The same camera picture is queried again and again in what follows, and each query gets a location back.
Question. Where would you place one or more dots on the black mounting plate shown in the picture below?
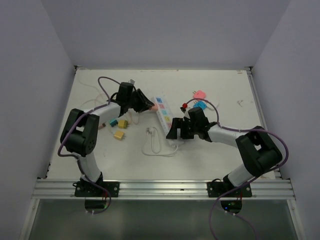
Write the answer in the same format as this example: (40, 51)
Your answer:
(97, 188)
(217, 187)

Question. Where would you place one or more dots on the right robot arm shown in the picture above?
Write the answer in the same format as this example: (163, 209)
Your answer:
(256, 148)

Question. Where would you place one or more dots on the beige brown USB charger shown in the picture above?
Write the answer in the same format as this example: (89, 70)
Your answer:
(102, 126)

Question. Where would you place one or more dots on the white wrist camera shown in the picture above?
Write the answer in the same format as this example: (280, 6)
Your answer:
(185, 108)
(131, 81)

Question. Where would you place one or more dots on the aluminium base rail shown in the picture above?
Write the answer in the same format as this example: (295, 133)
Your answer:
(56, 189)

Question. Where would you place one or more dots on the salmon pink USB charger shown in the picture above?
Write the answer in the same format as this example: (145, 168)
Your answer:
(154, 108)

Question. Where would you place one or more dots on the yellow olive USB charger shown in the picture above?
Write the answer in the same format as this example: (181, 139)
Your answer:
(119, 135)

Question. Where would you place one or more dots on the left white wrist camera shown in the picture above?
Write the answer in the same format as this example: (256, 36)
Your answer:
(131, 81)

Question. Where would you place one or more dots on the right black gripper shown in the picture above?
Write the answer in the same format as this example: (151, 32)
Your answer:
(179, 123)

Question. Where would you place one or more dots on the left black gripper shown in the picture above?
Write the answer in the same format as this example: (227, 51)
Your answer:
(144, 103)

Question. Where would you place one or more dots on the blue plug adapter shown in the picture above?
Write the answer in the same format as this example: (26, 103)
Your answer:
(201, 104)

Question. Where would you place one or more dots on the right side aluminium rail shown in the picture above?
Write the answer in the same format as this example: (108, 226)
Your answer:
(256, 97)

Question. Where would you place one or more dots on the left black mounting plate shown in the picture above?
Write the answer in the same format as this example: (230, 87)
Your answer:
(97, 188)

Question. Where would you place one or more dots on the white plug adapter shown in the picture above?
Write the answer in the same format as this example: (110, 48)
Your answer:
(214, 103)

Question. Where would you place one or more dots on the teal USB charger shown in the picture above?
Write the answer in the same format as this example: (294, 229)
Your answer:
(113, 122)

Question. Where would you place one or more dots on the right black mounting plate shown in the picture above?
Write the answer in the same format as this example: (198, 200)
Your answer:
(217, 187)

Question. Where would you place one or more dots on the pink plug adapter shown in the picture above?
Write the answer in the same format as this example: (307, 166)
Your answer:
(199, 94)

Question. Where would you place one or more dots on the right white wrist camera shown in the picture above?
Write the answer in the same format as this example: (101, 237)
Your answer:
(185, 108)

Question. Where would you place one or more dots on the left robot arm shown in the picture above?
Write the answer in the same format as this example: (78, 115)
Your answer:
(79, 135)

